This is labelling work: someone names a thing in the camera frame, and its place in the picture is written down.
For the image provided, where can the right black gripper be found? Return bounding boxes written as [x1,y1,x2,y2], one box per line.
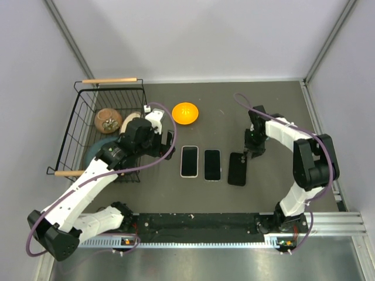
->
[243,128,267,158]

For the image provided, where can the black phone case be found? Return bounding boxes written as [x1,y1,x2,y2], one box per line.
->
[227,152,247,187]

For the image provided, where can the beige phone case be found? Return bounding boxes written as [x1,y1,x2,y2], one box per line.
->
[179,145,200,179]

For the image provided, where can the clear transparent phone case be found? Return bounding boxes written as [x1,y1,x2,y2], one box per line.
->
[203,149,222,183]

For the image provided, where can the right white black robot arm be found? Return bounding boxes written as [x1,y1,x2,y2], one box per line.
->
[244,105,340,234]

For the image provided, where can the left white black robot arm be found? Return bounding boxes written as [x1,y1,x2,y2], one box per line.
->
[25,117,177,261]

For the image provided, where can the beige oval plate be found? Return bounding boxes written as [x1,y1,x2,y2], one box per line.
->
[120,111,141,134]

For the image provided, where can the brown ceramic vase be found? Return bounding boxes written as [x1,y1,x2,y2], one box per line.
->
[94,108,122,134]

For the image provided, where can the orange bowl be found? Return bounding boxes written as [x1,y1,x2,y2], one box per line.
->
[172,102,199,125]

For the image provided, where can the blue grey ceramic bowl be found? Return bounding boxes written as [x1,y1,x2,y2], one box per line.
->
[83,137,118,169]

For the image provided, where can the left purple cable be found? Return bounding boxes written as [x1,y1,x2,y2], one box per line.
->
[25,102,177,276]

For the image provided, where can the purple cable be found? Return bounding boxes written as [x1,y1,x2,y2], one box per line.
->
[233,92,336,255]
[25,102,177,276]

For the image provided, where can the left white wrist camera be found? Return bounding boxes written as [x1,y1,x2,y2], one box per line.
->
[144,105,165,135]

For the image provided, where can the black wire basket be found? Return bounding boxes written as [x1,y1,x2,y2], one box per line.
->
[46,78,147,181]

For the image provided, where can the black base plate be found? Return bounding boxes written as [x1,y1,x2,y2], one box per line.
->
[105,213,308,240]

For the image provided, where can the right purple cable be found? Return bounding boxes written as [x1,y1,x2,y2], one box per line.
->
[233,92,336,255]

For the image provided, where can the grey cable duct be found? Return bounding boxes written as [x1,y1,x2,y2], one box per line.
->
[79,235,295,249]

